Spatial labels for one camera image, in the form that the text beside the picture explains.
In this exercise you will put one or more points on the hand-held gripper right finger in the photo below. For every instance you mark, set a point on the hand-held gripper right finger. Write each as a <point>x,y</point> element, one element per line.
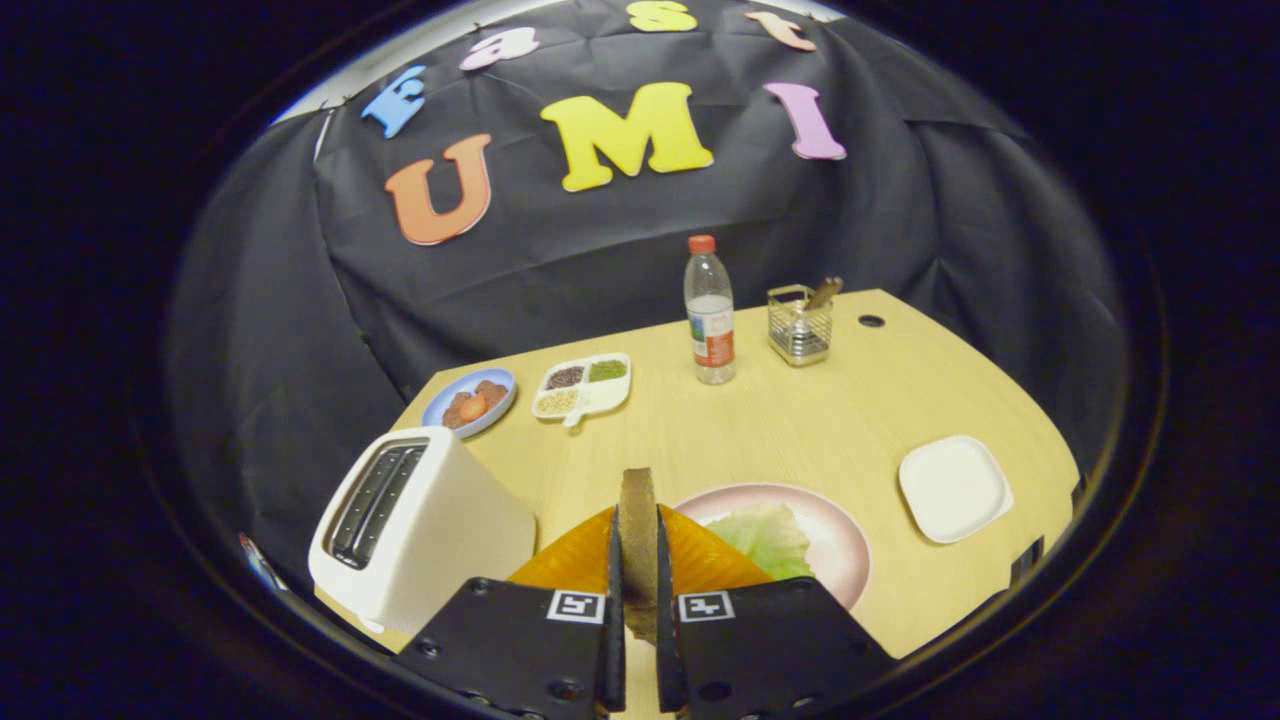
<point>770,640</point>

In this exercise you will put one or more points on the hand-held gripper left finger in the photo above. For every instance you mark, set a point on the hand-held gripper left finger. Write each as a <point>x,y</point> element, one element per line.
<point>520,640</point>

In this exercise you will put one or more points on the green lettuce leaf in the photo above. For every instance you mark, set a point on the green lettuce leaf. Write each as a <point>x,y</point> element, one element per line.
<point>765,540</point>

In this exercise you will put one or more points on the brown toasted bread slice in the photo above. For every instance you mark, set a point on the brown toasted bread slice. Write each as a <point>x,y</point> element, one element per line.
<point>638,540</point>

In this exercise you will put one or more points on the pink plate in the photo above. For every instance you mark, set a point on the pink plate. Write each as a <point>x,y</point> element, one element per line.
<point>835,545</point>

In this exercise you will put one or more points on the white toaster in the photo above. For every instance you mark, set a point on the white toaster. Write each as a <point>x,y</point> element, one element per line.
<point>450,540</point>

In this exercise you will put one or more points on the red food slices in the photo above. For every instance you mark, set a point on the red food slices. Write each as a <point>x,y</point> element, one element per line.
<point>472,407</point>

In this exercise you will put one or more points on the small white square plate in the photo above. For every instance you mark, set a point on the small white square plate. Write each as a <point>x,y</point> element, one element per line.
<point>955,490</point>

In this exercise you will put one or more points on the blue plate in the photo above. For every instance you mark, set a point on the blue plate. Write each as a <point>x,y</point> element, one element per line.
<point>440,400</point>

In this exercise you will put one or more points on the white divided tray with grains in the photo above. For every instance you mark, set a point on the white divided tray with grains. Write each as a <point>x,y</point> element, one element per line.
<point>605,395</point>

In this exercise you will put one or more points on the metal mesh utensil holder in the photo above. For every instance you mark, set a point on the metal mesh utensil holder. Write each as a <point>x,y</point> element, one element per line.
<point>800,335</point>

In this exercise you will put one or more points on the clear plastic water bottle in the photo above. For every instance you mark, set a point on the clear plastic water bottle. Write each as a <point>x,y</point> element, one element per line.
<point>712,330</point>

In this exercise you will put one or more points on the wooden utensils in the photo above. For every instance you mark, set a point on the wooden utensils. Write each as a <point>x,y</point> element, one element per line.
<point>826,292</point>

